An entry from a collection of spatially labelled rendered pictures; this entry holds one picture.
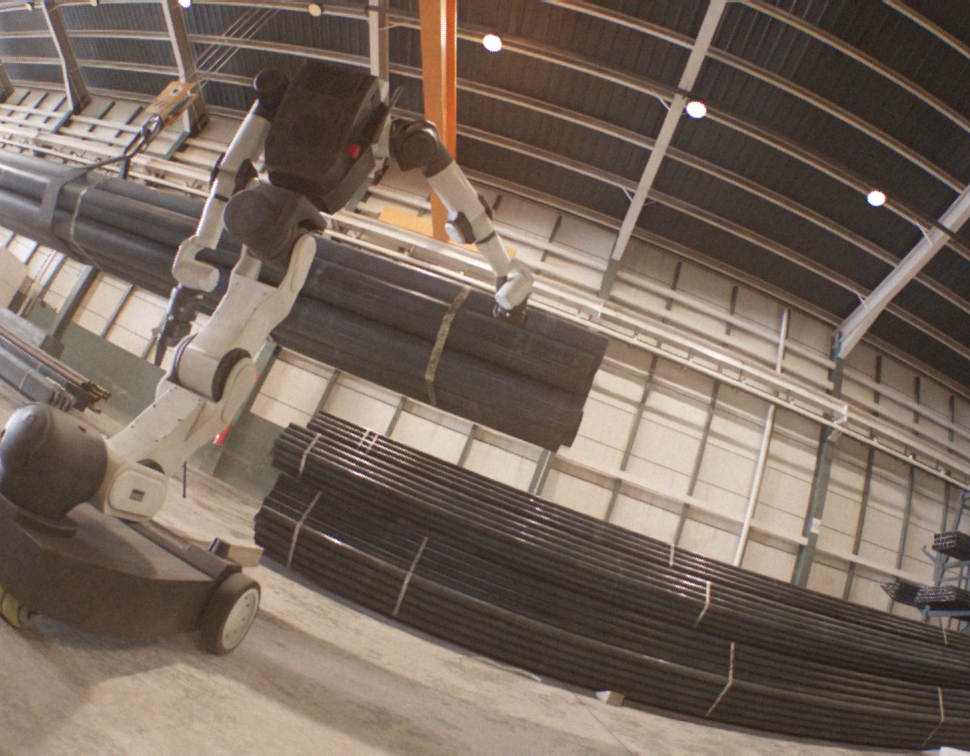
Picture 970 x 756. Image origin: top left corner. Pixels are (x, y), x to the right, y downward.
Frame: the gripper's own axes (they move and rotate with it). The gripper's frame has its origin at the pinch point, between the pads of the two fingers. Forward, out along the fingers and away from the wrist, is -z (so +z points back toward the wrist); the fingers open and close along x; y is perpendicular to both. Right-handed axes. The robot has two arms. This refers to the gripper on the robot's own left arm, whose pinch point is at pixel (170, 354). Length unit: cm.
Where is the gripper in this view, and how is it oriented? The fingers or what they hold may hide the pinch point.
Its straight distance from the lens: 158.1
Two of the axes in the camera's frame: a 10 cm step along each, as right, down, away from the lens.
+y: -9.3, -3.7, -0.5
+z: 3.7, -9.2, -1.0
